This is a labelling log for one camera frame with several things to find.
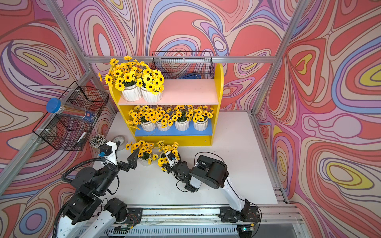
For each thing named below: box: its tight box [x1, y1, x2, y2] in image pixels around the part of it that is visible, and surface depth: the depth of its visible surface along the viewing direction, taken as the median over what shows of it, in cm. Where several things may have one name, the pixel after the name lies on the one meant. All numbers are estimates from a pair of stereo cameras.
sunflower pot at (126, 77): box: [104, 56, 144, 102], surface depth 62 cm
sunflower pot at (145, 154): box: [125, 140, 159, 167], surface depth 84 cm
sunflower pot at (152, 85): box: [135, 67, 165, 104], surface depth 60 cm
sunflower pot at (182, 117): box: [171, 105, 193, 132], surface depth 85 cm
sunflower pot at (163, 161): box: [156, 140, 181, 173], surface depth 82 cm
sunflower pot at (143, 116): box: [126, 105, 161, 132], surface depth 82 cm
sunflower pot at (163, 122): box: [153, 107, 174, 132], surface depth 82 cm
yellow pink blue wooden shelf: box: [108, 63, 225, 147], surface depth 83 cm
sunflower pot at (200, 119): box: [192, 105, 215, 132], surface depth 84 cm
